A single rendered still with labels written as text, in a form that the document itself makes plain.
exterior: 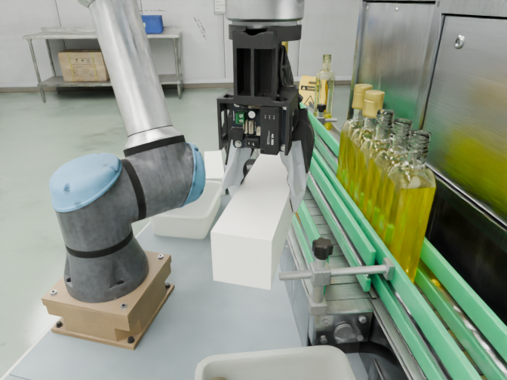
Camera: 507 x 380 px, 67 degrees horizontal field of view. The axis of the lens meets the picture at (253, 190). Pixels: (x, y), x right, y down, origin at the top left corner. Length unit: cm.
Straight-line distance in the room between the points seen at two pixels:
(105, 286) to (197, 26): 586
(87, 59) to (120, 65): 533
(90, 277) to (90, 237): 8
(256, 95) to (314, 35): 628
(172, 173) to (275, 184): 28
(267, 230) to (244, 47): 17
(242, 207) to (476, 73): 46
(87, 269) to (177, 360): 22
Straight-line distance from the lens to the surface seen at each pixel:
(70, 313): 79
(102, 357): 78
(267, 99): 36
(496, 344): 58
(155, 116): 72
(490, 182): 69
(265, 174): 50
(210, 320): 80
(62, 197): 67
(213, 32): 642
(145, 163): 70
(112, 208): 67
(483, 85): 71
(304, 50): 663
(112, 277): 73
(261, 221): 39
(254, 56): 36
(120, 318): 73
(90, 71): 607
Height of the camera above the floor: 131
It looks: 27 degrees down
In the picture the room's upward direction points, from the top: straight up
